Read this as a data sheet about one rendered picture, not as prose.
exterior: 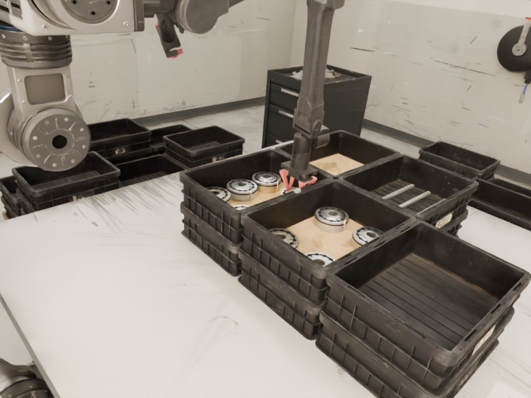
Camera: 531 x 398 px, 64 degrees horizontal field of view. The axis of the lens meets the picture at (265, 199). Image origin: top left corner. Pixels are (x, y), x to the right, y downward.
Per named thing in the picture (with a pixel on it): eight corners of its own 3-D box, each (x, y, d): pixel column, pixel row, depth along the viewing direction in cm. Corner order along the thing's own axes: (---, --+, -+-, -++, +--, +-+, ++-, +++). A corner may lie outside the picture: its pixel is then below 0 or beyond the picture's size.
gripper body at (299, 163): (294, 163, 139) (296, 143, 136) (317, 175, 133) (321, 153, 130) (280, 168, 135) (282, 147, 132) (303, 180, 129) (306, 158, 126)
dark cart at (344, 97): (300, 210, 304) (317, 84, 261) (257, 186, 331) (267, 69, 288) (349, 189, 342) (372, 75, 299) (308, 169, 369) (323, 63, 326)
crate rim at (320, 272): (321, 281, 93) (323, 272, 92) (237, 222, 112) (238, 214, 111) (416, 225, 118) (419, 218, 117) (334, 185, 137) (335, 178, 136)
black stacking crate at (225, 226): (235, 250, 117) (238, 215, 112) (178, 206, 136) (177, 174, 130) (329, 210, 141) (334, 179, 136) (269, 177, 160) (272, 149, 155)
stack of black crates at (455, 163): (478, 223, 279) (502, 160, 257) (458, 238, 260) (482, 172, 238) (423, 199, 303) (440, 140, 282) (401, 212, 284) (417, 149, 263)
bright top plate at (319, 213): (330, 228, 123) (330, 226, 122) (308, 212, 130) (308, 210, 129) (355, 219, 128) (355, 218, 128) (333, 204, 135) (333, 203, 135)
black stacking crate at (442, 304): (434, 404, 79) (452, 362, 74) (317, 313, 98) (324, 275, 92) (514, 313, 104) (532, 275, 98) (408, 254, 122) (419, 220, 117)
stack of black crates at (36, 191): (50, 277, 200) (32, 193, 178) (28, 247, 218) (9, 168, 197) (128, 247, 225) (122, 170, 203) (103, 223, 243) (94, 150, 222)
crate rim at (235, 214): (237, 221, 112) (238, 214, 111) (177, 179, 131) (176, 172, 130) (333, 185, 137) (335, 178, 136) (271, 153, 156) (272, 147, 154)
